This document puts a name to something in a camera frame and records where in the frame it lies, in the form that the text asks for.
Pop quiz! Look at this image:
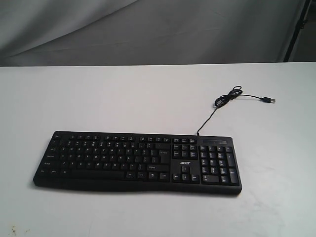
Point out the black Acer keyboard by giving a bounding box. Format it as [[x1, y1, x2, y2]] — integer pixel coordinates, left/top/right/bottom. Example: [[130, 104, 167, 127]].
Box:
[[33, 131, 242, 195]]

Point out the grey backdrop cloth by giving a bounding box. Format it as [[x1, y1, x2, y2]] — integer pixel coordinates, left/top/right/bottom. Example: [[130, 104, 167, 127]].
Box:
[[0, 0, 309, 66]]

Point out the black tripod stand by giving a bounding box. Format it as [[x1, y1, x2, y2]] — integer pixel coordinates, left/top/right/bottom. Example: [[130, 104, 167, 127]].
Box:
[[283, 0, 316, 62]]

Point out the black usb cable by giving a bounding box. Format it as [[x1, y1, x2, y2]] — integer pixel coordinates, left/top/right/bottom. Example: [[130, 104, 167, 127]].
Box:
[[197, 85, 277, 137]]

